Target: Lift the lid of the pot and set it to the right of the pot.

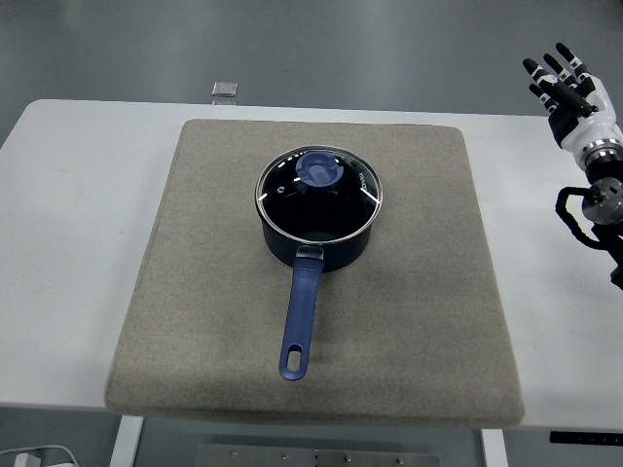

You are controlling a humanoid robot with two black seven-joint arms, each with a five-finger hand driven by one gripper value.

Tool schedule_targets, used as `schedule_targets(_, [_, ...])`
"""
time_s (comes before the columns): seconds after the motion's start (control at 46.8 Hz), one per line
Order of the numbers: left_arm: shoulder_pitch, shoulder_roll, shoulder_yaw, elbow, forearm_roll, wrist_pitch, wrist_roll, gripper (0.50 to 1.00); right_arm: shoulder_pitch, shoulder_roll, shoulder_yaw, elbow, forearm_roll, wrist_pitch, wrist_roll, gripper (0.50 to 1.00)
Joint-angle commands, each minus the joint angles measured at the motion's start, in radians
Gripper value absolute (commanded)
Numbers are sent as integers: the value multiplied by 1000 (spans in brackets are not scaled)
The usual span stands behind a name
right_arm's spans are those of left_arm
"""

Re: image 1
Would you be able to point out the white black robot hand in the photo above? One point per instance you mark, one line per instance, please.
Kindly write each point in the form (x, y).
(596, 121)

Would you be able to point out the glass pot lid blue knob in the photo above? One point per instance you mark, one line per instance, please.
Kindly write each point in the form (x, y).
(292, 209)

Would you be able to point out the black table control panel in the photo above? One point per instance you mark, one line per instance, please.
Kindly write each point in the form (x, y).
(584, 437)

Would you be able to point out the white table leg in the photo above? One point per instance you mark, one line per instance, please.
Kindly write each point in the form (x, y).
(125, 445)
(494, 450)

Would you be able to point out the small silver square floor plate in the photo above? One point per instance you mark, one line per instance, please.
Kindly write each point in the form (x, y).
(225, 88)

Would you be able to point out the beige fabric mat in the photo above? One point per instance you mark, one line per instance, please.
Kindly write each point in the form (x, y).
(204, 292)

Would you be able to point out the grey metal plate with screws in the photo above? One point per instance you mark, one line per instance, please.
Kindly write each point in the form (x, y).
(316, 457)

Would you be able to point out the white power adapter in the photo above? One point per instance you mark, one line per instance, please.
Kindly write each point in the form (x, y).
(24, 460)

